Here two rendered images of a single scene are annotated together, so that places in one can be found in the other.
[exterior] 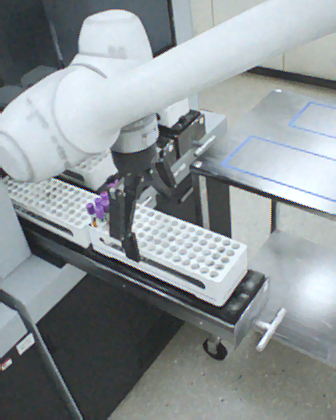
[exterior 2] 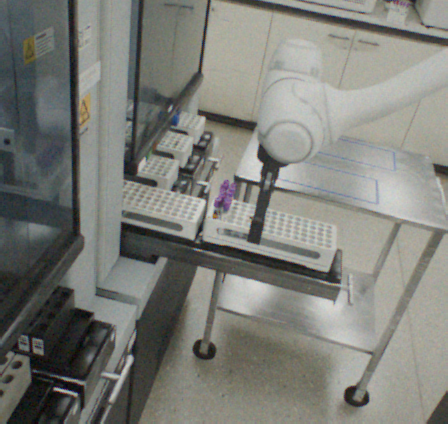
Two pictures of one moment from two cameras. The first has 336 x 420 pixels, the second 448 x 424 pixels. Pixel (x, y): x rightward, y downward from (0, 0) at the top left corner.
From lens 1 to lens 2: 0.66 m
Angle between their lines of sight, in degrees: 28
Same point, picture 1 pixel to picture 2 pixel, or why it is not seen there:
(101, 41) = (307, 62)
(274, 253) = not seen: hidden behind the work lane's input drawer
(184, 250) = (294, 231)
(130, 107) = (382, 110)
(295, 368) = (273, 357)
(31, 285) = (135, 281)
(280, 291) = (264, 287)
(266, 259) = not seen: hidden behind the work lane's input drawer
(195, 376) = (191, 378)
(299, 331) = (292, 316)
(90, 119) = (350, 117)
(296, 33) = not seen: outside the picture
